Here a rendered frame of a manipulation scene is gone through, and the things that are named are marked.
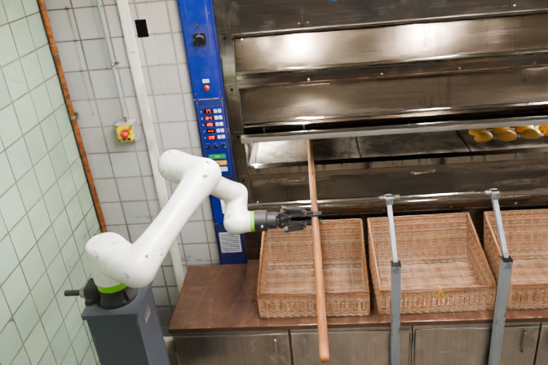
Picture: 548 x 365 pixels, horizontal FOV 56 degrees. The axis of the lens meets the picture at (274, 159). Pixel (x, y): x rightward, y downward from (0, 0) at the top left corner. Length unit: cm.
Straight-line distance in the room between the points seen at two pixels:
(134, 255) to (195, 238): 134
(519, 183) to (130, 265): 208
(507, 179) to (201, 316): 177
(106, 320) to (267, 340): 101
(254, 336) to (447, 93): 155
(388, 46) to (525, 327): 150
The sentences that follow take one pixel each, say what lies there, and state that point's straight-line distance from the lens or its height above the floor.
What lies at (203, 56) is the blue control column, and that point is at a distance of 258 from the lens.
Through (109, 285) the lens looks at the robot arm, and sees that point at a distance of 193.
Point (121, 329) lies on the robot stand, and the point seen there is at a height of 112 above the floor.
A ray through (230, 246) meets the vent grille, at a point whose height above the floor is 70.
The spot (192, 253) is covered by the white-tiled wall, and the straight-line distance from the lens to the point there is 314.
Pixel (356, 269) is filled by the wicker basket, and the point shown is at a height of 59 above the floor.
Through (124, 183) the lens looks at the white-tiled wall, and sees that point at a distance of 299.
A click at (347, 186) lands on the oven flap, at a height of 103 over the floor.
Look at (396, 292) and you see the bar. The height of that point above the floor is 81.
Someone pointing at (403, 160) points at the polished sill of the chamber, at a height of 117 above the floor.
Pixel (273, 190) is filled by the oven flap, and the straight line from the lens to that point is 286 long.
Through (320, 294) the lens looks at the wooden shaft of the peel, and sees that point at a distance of 186.
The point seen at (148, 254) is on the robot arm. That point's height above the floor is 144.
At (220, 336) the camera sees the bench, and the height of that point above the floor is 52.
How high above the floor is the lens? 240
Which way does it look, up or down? 25 degrees down
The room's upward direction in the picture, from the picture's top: 6 degrees counter-clockwise
